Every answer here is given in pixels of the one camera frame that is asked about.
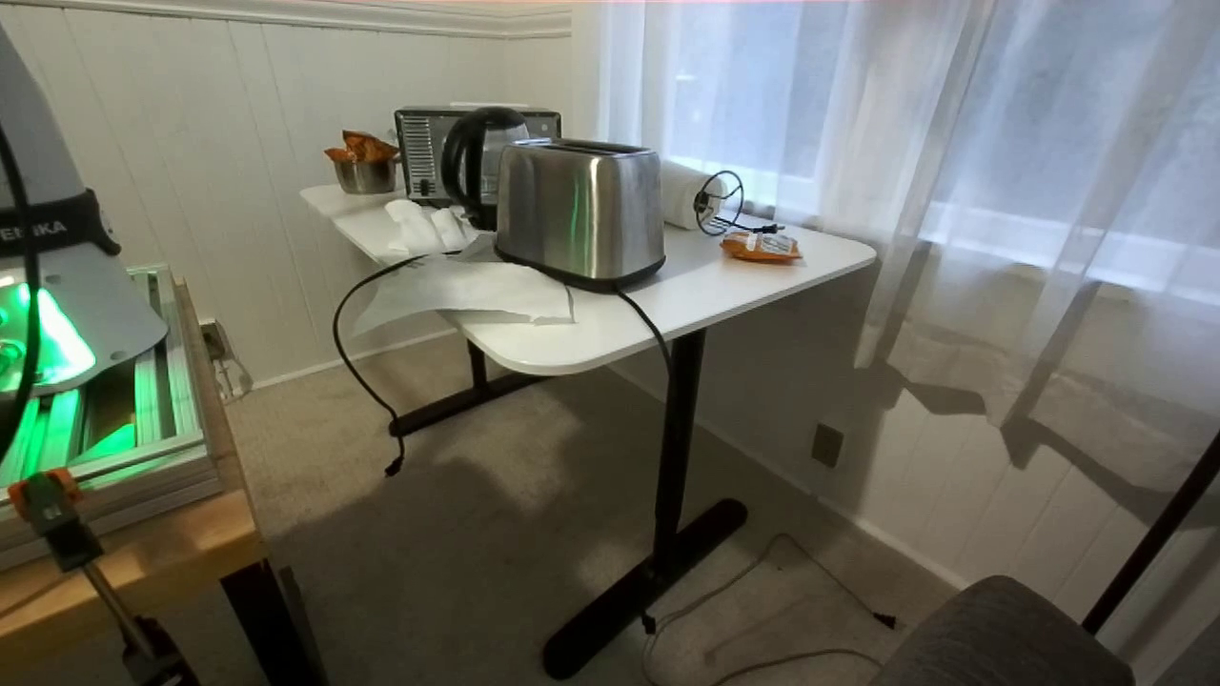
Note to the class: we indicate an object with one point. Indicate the black floor lamp pole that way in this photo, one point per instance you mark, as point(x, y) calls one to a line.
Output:
point(1156, 537)

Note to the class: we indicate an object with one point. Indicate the silver two-slot toaster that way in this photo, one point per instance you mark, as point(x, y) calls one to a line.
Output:
point(580, 210)

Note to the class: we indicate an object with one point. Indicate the white paper towel roll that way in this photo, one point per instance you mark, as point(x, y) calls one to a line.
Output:
point(700, 198)

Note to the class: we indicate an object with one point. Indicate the orange snack packet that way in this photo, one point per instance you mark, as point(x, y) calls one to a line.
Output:
point(761, 250)

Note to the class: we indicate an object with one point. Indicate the white paper sheet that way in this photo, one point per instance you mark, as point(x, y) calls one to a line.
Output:
point(465, 287)

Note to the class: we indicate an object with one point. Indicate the crumpled white paper wrapper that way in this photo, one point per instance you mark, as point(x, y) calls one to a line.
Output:
point(406, 228)

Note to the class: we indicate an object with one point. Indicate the black glass electric kettle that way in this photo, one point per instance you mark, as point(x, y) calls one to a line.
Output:
point(469, 158)

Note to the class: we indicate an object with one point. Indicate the metal bowl with food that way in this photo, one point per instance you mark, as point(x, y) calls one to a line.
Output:
point(363, 166)

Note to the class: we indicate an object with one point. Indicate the white sheer curtain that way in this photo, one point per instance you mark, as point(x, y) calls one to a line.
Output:
point(1038, 180)

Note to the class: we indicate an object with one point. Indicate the orange black clamp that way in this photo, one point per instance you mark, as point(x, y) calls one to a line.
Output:
point(47, 503)

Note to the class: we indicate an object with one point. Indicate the black table leg frame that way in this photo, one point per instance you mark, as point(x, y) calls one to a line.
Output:
point(555, 518)

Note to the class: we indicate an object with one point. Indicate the wall power outlet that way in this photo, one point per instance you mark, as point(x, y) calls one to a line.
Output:
point(824, 442)

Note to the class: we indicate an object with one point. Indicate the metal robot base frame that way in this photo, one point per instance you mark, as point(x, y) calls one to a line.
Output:
point(132, 439)

